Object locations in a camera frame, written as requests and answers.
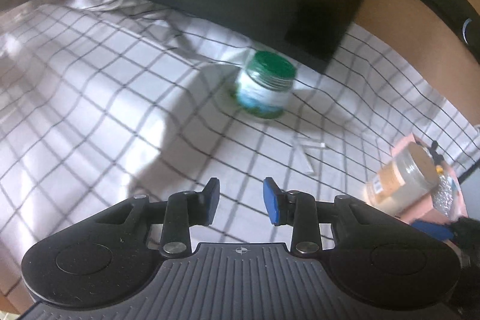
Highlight pink box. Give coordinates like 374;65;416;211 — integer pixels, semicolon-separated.
390;133;469;242

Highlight checkered tablecloth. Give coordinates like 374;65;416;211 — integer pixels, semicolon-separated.
0;0;480;298

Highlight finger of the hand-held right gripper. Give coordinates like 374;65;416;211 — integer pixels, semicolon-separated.
412;219;456;242

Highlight green lid jar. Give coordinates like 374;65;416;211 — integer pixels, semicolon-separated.
234;51;297;120

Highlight white paper strip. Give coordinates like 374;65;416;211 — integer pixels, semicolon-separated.
296;149;316;176
294;139;327;150

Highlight yellow rimmed silver pad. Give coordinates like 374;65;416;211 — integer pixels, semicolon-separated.
429;164;464;217

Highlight clear jar beige contents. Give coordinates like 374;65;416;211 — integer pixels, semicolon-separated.
364;142;443;216

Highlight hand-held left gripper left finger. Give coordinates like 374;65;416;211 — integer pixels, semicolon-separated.
95;178;222;257

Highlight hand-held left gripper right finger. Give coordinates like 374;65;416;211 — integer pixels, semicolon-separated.
262;177;379;255

